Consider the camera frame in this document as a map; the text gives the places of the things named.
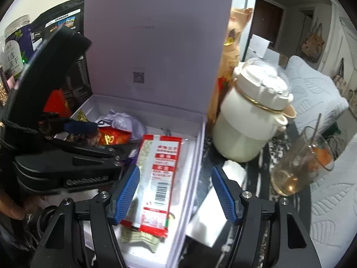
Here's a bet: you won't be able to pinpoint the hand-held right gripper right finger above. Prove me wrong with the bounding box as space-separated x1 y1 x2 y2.
210 166 321 268

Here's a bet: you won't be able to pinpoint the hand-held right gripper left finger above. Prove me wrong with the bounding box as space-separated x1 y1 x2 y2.
29 165 141 268

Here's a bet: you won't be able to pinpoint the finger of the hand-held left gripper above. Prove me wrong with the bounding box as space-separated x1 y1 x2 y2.
43 135 127 165
39 112 100 138

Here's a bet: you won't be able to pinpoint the gold brown snack packet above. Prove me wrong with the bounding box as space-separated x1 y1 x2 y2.
76 110 91 123

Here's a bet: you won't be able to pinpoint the red white long snack packet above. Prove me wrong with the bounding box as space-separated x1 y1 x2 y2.
120 134 183 236

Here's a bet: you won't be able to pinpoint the purple drawstring pouch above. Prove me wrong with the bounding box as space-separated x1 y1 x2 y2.
96 110 147 143

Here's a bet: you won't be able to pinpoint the green tea packet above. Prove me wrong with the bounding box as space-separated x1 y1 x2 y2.
120 225 159 253

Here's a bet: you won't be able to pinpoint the purple gift box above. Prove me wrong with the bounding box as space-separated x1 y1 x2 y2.
61 0 235 268

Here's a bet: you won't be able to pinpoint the person's left hand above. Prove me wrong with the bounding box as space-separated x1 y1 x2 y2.
0 190 28 221

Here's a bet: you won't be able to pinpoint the white small box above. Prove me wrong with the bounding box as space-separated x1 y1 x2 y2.
185 186 237 247

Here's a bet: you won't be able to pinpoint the white tissue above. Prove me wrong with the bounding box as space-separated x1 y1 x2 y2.
222 160 247 190

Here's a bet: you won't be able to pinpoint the black coffee bag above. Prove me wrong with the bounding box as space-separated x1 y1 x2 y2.
28 0 94 109

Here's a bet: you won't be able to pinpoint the green label clear jar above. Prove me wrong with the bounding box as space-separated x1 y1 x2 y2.
3 14 35 80

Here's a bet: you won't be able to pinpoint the brown label clear jar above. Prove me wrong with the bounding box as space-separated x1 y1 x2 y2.
0 73 14 107

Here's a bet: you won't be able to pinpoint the white ceramic jar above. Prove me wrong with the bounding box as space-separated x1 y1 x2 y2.
211 57 294 163

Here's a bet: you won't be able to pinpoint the glass cup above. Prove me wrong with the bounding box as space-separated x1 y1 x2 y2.
270 126 335 196

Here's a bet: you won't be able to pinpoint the beige cup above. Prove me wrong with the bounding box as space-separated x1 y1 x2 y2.
279 105 297 132

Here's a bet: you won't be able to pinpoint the white leaf pattern chair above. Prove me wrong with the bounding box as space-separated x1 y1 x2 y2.
309 134 357 249
286 56 349 143

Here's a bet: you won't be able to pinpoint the metal spoon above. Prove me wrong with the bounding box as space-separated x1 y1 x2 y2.
308 113 322 157

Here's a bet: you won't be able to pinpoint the gold snack bag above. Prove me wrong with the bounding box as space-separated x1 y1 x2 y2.
218 7 254 118

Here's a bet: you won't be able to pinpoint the flat cardboard boxes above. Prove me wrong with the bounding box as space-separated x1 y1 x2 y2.
247 33 289 67

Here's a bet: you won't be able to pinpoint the cream printed tote bag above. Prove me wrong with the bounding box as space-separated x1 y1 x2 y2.
330 59 348 95
346 89 357 109

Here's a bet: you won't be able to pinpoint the brown patterned tote bag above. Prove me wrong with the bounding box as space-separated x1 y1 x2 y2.
300 18 325 62

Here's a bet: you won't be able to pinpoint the dark brown door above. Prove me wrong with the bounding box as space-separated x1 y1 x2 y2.
252 0 283 51

